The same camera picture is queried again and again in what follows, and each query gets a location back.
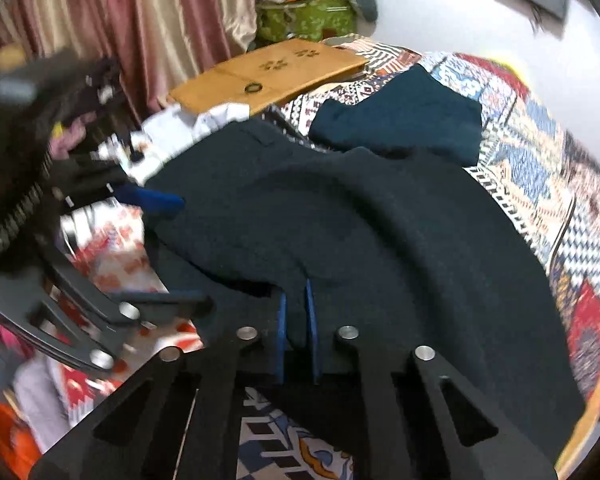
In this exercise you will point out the orange cloth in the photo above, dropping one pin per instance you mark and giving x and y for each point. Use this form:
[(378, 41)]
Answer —
[(5, 435)]

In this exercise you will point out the person's left hand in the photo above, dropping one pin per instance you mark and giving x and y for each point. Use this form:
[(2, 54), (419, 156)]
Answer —
[(67, 140)]

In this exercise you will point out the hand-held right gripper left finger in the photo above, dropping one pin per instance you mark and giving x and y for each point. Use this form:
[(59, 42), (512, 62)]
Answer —
[(281, 345)]

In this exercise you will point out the patterned bedsheet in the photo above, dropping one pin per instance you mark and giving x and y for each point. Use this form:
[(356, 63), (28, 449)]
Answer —
[(535, 160)]

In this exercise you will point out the striped pink curtain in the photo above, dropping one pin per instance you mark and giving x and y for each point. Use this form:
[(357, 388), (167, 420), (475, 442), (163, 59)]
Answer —
[(130, 20)]

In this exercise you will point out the green floral box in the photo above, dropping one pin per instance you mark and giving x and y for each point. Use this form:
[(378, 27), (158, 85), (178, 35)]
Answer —
[(305, 20)]

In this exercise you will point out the black pants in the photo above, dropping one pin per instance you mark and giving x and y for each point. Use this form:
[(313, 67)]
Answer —
[(380, 240)]

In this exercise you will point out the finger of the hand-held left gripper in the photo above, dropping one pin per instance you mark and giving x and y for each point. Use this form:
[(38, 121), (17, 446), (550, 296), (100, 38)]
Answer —
[(105, 320), (155, 201)]

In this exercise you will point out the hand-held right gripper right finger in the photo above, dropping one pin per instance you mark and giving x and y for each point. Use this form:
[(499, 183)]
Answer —
[(312, 340)]

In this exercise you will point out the brown wooden board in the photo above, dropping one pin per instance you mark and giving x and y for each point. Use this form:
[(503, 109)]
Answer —
[(280, 67)]

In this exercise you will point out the dark teal folded garment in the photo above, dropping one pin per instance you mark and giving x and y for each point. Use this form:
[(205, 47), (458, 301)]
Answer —
[(405, 115)]

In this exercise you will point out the white cloth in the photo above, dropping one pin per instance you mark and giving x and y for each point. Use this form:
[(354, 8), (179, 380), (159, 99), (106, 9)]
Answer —
[(180, 130)]

